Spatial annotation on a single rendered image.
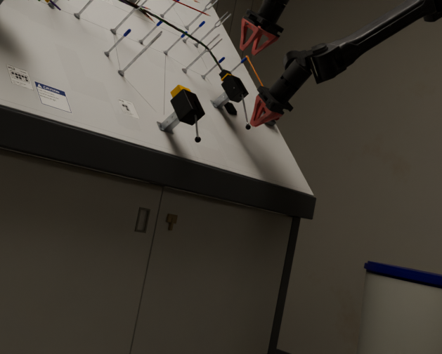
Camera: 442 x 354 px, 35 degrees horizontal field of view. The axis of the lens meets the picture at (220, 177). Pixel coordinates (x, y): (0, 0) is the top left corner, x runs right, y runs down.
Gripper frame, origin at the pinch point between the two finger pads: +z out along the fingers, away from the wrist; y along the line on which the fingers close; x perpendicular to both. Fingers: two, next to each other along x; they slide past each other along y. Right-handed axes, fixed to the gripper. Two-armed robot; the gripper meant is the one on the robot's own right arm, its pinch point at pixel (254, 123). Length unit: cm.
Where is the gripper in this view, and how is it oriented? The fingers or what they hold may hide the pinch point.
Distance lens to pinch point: 183.7
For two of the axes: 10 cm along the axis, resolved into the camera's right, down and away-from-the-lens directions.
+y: -5.8, -0.8, -8.1
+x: 5.4, 7.1, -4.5
